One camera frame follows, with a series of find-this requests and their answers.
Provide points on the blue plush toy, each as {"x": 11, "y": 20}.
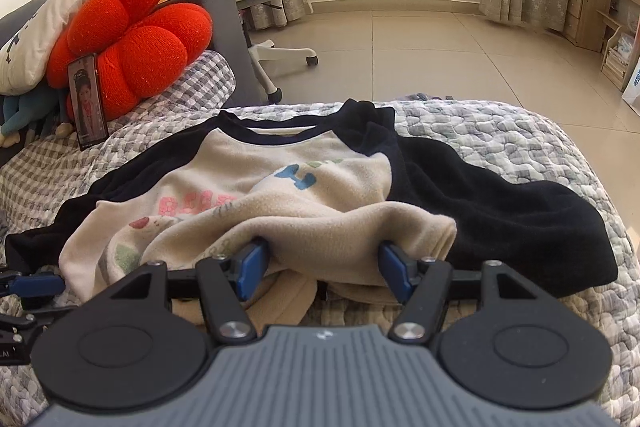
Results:
{"x": 20, "y": 112}

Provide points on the white shopping bag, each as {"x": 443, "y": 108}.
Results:
{"x": 634, "y": 87}

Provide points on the beige and black sweatshirt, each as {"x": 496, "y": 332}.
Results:
{"x": 310, "y": 207}

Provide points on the white printed pillow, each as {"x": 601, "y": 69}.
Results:
{"x": 35, "y": 42}

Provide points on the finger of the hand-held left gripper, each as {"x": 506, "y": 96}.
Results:
{"x": 37, "y": 284}
{"x": 50, "y": 307}

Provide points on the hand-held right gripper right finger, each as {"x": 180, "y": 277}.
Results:
{"x": 395, "y": 267}

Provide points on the pale patterned drape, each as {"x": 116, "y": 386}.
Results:
{"x": 265, "y": 14}

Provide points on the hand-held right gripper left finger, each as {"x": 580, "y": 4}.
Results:
{"x": 250, "y": 264}

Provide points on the purple patterned cloth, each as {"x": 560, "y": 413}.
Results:
{"x": 425, "y": 98}

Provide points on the grey checked quilt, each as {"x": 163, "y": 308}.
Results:
{"x": 525, "y": 142}

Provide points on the red flower cushion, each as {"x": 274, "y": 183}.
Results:
{"x": 135, "y": 52}

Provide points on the black smartphone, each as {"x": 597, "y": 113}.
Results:
{"x": 87, "y": 102}

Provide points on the wooden file rack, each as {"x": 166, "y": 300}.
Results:
{"x": 617, "y": 62}

